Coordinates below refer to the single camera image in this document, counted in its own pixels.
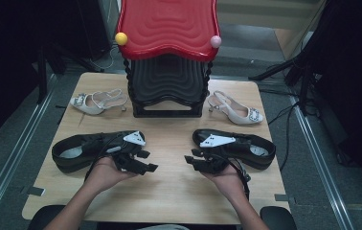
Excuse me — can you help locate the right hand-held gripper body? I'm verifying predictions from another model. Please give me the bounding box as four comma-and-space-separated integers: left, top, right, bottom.
197, 133, 238, 175

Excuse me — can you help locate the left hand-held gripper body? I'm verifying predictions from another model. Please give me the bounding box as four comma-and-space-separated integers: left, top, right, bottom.
91, 129, 147, 173

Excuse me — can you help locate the white slingback heeled shoe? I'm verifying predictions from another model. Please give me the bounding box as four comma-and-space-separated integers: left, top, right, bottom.
69, 88, 129, 116
207, 90, 264, 126

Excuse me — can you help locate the black leather lace-up shoe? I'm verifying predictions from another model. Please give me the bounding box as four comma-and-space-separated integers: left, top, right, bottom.
51, 129, 147, 174
192, 128, 277, 171

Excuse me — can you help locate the red and black shoe rack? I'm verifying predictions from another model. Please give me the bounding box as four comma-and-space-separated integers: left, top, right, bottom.
115, 0, 223, 119

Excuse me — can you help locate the person's left hand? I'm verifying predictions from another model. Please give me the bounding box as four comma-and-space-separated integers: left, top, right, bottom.
86, 155, 139, 195

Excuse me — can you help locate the person's right hand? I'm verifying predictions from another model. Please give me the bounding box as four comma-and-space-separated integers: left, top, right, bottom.
201, 163, 250, 201

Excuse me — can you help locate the grey tape piece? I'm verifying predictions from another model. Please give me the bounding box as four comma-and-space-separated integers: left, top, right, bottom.
274, 193, 295, 204

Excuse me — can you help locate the black chair armrest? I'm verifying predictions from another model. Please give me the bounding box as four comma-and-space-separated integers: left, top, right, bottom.
27, 204, 67, 230
260, 205, 298, 230

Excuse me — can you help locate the black metal stand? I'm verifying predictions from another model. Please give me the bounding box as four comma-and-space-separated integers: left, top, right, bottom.
247, 47, 318, 117

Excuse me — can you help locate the dark curtain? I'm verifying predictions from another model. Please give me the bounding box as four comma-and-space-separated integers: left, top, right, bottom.
0, 0, 110, 151
297, 0, 362, 193

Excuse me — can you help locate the left hand-held gripper black cable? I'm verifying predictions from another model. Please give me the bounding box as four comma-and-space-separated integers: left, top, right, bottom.
83, 132, 125, 181

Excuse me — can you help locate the hand-held gripper black cable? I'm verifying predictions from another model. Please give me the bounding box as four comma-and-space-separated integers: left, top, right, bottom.
214, 152, 252, 201
83, 132, 125, 181

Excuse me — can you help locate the right hand-held gripper black cable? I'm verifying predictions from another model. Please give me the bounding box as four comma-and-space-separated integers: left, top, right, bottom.
214, 152, 252, 201

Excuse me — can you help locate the black floor cable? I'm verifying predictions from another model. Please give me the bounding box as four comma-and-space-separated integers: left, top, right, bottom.
266, 102, 298, 173

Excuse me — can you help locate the white floor cable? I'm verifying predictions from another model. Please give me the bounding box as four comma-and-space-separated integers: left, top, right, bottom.
89, 47, 120, 72

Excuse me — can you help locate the metal floor rail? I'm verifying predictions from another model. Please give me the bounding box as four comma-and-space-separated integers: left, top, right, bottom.
288, 95, 355, 230
0, 75, 57, 230

